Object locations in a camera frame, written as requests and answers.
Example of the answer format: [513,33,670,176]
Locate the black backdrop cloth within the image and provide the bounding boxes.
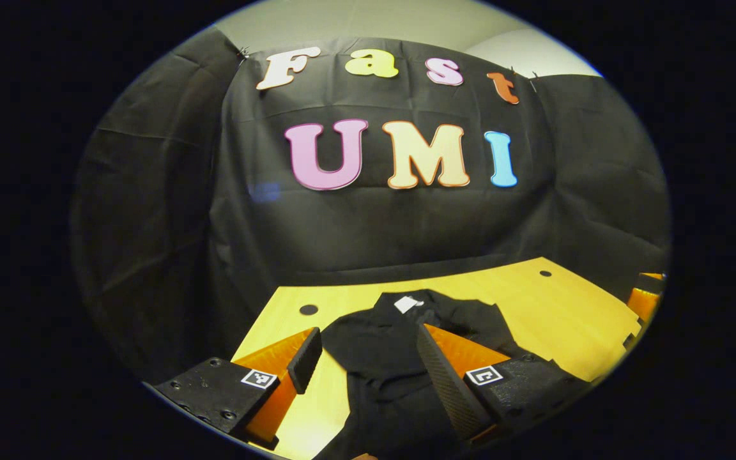
[70,26,673,385]

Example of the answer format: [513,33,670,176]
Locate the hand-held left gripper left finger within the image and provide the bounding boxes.
[153,326,323,452]

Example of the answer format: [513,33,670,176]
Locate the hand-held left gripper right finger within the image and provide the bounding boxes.
[415,322,592,447]

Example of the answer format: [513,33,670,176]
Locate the black shirt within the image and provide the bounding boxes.
[312,288,562,460]

